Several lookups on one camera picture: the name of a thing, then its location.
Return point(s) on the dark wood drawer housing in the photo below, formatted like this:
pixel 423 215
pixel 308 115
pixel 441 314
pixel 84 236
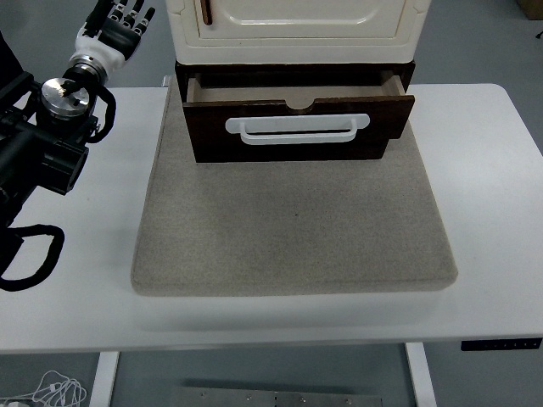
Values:
pixel 297 70

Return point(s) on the small white bracket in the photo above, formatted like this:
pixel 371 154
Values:
pixel 164 81

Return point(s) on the cream plastic cabinet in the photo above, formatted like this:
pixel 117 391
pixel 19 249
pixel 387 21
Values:
pixel 297 46

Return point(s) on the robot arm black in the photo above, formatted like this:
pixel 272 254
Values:
pixel 42 148

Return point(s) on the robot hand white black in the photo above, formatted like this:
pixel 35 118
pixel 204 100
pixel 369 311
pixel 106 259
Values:
pixel 114 42

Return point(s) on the black table control panel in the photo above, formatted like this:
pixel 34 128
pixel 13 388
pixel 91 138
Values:
pixel 500 344

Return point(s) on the cardboard box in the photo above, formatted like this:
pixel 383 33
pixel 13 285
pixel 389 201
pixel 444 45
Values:
pixel 532 7

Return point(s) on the white table leg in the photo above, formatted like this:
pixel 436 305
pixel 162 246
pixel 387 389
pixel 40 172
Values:
pixel 422 375
pixel 104 379

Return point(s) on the beige fabric mat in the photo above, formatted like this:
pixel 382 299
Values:
pixel 292 229

